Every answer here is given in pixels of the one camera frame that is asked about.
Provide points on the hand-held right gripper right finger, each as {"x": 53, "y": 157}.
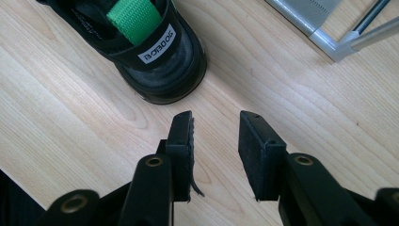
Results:
{"x": 262, "y": 157}

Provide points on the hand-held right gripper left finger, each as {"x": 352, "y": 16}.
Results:
{"x": 180, "y": 150}

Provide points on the silver metal stand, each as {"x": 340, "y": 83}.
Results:
{"x": 326, "y": 37}

